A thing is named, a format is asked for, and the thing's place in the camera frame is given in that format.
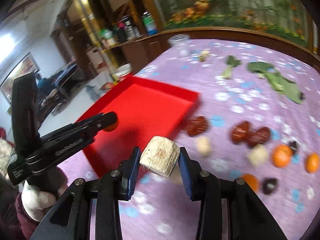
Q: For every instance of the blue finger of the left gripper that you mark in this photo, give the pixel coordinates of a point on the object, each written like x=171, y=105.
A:
x=90, y=125

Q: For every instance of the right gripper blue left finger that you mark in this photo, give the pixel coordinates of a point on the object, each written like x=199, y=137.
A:
x=129, y=170

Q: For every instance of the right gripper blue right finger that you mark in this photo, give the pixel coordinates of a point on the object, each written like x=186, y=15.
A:
x=190, y=174

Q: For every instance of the beige sugarcane chunk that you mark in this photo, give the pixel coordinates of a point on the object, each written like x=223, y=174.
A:
x=203, y=146
x=160, y=156
x=258, y=155

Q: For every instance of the red date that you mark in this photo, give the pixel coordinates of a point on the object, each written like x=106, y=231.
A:
x=196, y=126
x=239, y=132
x=260, y=136

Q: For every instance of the orange tangerine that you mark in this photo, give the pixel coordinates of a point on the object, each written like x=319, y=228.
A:
x=281, y=156
x=252, y=181
x=312, y=163

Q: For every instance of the left hand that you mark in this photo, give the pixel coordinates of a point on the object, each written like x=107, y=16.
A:
x=37, y=203

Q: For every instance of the red tray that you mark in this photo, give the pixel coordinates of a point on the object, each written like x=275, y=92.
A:
x=145, y=108

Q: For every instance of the white bucket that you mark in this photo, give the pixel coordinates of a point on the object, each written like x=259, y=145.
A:
x=124, y=71

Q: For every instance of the dark plum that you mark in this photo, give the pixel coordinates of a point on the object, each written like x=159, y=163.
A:
x=293, y=145
x=269, y=185

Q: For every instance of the purple floral tablecloth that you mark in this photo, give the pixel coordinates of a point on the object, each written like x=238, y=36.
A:
x=160, y=209

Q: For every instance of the wooden cabinet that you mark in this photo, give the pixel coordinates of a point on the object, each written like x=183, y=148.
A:
x=138, y=53

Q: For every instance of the small bok choy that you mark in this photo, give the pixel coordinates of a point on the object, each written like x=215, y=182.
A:
x=232, y=62

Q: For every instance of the small beige chunk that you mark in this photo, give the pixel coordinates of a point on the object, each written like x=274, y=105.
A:
x=204, y=55

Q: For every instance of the green label bottle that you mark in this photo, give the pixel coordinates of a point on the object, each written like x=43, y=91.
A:
x=149, y=24

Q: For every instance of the large bok choy leaves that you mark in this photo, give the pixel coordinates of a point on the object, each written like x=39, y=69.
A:
x=277, y=81

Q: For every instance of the clear plastic cup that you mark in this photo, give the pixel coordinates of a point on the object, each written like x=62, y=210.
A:
x=180, y=44

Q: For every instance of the flower garden wall picture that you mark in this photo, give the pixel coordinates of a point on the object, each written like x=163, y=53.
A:
x=283, y=18

